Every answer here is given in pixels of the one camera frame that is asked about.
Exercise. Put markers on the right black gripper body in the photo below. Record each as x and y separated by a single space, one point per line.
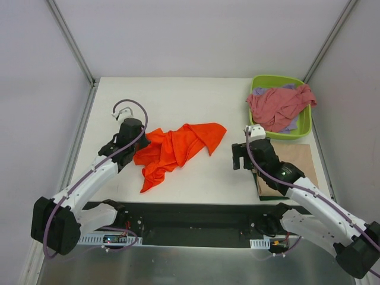
241 154

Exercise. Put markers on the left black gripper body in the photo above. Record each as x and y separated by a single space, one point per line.
140 142

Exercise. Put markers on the orange t shirt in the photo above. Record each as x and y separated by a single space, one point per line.
173 149

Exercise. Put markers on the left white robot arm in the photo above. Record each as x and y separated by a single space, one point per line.
58 223

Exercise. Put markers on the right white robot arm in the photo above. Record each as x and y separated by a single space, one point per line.
353 242

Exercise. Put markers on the folded beige t shirt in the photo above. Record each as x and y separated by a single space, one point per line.
297 154

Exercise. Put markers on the pink t shirt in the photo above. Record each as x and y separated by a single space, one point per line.
303 97

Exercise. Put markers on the folded dark green t shirt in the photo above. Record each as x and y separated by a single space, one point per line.
265 193

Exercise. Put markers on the green plastic basin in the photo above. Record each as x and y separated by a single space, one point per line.
304 121

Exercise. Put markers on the lavender t shirt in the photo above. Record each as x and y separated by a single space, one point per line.
270 108

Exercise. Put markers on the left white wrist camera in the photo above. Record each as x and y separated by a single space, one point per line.
123 114

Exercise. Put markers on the left aluminium table rail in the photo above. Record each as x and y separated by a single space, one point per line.
74 149

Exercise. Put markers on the right white cable duct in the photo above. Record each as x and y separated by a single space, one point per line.
260 243

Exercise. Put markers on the white cable duct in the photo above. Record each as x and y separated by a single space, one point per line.
260 243
109 239

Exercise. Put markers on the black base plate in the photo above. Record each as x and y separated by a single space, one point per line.
197 225

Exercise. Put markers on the left white cable duct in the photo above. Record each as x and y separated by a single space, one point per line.
109 239

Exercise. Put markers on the left aluminium frame post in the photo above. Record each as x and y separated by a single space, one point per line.
71 42

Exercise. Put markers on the aluminium frame post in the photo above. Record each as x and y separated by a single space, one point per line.
332 35
71 42

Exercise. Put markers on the right aluminium frame post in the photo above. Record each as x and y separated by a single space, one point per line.
332 35

